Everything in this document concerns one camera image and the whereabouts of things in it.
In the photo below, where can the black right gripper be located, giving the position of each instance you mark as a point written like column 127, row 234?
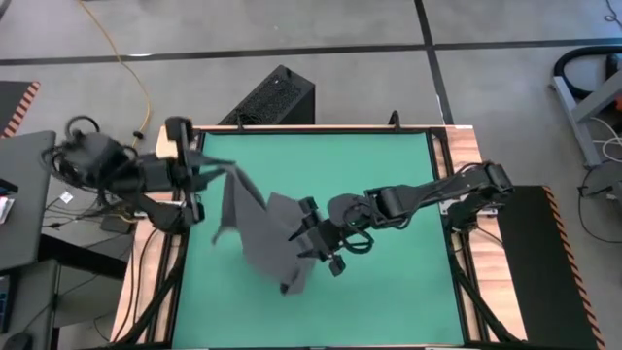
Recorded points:
column 328, row 238

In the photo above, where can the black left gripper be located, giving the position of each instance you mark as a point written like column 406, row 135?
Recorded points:
column 190, row 160

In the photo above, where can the gray terry towel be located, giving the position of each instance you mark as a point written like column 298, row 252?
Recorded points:
column 262, row 228

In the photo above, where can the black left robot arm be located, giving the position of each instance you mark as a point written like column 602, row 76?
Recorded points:
column 97, row 155

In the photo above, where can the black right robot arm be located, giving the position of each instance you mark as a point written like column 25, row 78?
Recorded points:
column 413, row 197

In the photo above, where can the green table mat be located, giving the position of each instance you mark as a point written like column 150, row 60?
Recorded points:
column 364, row 301

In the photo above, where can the black computer tower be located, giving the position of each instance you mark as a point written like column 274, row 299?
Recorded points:
column 274, row 97

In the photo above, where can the black power brick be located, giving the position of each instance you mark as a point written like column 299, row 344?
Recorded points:
column 115, row 224

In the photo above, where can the gray desk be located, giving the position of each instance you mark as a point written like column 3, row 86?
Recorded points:
column 24, row 204

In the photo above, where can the small hazard-striped black mat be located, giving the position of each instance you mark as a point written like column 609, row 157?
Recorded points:
column 12, row 104

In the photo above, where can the large hazard-striped black platform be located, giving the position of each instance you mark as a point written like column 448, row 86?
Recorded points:
column 534, row 267

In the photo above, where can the black computer mouse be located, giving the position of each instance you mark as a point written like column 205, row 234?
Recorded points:
column 17, row 341

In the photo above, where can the gray metal stand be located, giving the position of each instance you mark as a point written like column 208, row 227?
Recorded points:
column 590, row 104

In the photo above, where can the wooden table with black frame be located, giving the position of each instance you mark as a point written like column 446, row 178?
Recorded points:
column 466, row 146

